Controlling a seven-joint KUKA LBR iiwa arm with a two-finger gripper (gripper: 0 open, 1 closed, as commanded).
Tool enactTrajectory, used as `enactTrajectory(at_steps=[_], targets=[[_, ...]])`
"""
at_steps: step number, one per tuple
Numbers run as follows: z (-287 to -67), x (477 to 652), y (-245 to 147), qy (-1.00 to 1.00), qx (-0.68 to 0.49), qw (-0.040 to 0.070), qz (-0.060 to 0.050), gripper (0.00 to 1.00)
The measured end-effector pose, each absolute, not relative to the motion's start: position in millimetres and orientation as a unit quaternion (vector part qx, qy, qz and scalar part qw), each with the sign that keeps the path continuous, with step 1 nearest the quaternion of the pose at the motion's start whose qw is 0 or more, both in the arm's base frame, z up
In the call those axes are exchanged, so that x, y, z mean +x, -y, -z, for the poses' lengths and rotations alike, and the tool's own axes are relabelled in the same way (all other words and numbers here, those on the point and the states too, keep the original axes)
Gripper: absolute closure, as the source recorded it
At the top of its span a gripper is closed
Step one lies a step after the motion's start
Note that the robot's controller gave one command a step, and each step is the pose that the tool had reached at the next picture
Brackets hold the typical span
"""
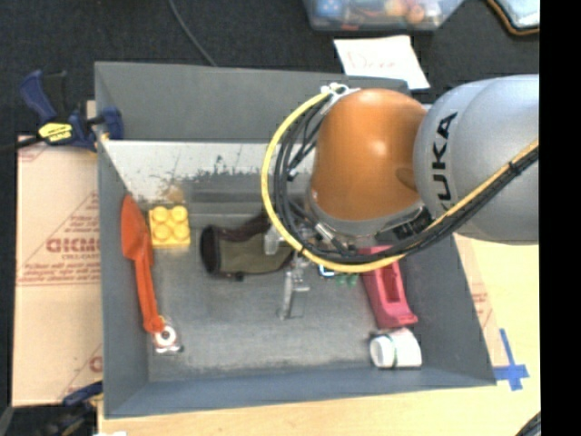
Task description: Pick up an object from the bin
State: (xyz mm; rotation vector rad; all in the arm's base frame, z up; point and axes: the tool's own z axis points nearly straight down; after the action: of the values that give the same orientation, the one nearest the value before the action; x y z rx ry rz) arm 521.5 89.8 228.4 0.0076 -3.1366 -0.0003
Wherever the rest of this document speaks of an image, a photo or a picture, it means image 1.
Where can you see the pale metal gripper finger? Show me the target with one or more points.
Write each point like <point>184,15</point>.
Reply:
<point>288,295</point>
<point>302,300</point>

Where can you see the grey metal bin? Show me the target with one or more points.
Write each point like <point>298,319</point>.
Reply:
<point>254,334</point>

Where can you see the olive green and brown pouch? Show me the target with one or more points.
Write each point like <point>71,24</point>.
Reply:
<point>240,254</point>

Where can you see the pink plastic block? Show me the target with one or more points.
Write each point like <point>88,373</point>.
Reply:
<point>389,298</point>

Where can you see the white plastic cylinder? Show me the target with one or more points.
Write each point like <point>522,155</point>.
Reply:
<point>399,350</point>

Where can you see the yellow toy building brick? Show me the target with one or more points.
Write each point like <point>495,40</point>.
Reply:
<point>170,226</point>

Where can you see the orange toy shovel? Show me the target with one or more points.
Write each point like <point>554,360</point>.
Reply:
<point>136,239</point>

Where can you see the brown cardboard board red print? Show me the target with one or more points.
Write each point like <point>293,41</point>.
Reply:
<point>54,298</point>

